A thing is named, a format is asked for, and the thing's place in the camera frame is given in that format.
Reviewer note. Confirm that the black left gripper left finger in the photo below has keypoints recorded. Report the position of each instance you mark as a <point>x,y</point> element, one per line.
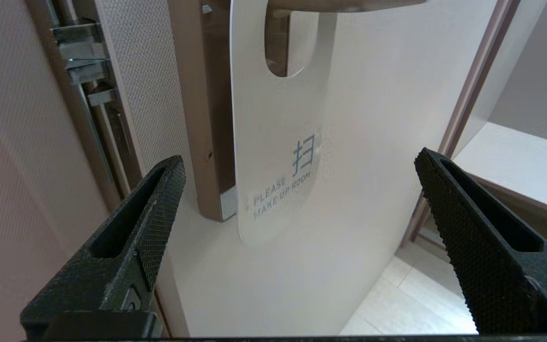
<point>112,275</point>

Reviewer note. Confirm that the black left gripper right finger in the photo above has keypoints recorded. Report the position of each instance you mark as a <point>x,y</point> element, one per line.
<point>492,275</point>

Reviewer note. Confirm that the blue do-not-disturb door hanger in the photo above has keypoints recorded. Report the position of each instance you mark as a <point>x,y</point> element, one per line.
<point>273,118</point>

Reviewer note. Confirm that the white room door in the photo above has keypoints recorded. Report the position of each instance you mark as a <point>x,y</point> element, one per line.
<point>373,142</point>

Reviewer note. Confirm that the brown door lock plate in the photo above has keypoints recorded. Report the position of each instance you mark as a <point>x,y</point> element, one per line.
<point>197,118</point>

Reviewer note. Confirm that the white closet shelf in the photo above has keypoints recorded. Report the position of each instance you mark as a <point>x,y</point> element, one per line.
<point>525,161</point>

